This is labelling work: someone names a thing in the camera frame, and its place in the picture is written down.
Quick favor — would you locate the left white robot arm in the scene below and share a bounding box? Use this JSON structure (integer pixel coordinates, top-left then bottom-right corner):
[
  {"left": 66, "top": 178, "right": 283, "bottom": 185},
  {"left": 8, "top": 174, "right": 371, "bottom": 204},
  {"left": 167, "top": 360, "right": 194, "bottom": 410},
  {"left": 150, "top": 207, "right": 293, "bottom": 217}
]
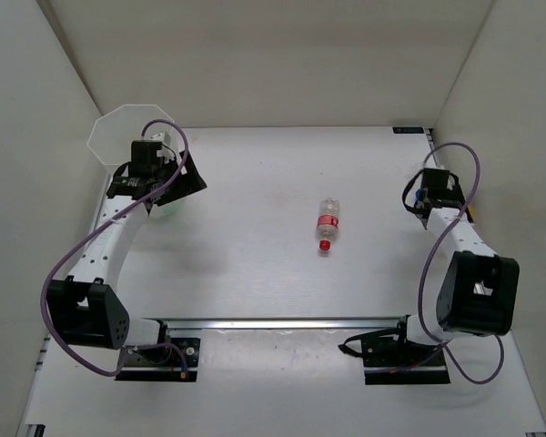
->
[{"left": 45, "top": 132, "right": 207, "bottom": 364}]

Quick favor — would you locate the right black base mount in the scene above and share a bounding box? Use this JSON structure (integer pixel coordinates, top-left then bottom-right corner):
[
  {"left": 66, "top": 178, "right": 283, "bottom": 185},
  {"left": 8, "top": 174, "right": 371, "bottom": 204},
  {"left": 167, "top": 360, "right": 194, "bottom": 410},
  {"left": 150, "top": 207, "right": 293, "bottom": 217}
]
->
[{"left": 338, "top": 320, "right": 450, "bottom": 386}]

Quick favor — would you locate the green plastic bottle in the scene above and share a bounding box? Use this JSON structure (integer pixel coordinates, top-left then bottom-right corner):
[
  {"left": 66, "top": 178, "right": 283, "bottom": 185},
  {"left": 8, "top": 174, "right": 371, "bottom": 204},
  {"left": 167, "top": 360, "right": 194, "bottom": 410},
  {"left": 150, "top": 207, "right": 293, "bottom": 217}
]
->
[{"left": 163, "top": 204, "right": 183, "bottom": 217}]

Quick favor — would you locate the clear bottle red label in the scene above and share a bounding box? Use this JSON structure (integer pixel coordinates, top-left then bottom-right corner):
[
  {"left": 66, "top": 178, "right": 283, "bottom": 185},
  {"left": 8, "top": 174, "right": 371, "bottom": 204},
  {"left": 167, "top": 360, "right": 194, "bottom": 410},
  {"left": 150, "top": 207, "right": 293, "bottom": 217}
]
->
[{"left": 316, "top": 198, "right": 340, "bottom": 252}]

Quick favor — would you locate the white translucent octagonal bin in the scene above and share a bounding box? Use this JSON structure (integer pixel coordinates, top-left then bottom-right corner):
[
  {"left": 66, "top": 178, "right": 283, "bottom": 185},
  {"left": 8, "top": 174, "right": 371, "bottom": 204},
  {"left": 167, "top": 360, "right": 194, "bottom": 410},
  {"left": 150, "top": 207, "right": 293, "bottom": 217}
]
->
[{"left": 86, "top": 103, "right": 187, "bottom": 221}]

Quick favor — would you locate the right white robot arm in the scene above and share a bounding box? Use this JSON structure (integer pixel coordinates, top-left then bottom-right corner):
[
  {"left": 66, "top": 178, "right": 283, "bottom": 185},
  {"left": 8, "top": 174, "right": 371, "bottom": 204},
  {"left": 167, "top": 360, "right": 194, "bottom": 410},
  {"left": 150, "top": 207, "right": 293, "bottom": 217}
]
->
[{"left": 390, "top": 168, "right": 520, "bottom": 364}]

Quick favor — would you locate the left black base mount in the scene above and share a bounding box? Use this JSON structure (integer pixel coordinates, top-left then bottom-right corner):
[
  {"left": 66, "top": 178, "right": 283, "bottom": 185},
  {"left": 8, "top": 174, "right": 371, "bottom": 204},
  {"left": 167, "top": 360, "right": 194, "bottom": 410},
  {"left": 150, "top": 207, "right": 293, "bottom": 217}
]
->
[{"left": 115, "top": 320, "right": 201, "bottom": 383}]

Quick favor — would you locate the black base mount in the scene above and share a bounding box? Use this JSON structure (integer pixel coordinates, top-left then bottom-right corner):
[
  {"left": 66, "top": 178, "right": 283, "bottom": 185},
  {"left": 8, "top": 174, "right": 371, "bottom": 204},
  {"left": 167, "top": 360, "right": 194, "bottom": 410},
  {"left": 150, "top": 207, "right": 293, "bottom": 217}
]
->
[
  {"left": 115, "top": 320, "right": 201, "bottom": 383},
  {"left": 338, "top": 320, "right": 450, "bottom": 386}
]

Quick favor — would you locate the aluminium rail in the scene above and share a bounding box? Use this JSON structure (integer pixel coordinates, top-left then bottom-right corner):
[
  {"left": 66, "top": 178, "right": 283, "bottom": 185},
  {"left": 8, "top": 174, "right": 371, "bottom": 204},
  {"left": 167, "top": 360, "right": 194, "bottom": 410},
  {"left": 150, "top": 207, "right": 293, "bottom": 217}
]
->
[{"left": 138, "top": 317, "right": 402, "bottom": 330}]

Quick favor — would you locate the purple cable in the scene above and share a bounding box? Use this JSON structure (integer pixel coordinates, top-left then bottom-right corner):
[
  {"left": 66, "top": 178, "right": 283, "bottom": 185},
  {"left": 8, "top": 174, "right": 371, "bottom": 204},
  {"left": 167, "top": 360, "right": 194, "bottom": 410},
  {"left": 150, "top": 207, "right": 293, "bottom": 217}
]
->
[
  {"left": 363, "top": 142, "right": 506, "bottom": 386},
  {"left": 40, "top": 118, "right": 190, "bottom": 377}
]

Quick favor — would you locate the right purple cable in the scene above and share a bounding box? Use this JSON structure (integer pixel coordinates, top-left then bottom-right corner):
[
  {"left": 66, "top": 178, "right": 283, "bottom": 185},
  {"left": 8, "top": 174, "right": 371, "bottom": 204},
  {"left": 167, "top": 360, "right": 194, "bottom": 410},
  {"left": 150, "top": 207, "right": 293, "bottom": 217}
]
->
[{"left": 363, "top": 142, "right": 506, "bottom": 386}]

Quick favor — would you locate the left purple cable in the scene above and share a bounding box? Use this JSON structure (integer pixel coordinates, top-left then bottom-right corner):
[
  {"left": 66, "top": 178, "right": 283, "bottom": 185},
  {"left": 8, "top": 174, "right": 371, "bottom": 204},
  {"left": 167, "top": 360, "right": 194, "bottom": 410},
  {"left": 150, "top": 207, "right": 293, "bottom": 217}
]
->
[{"left": 40, "top": 118, "right": 190, "bottom": 377}]

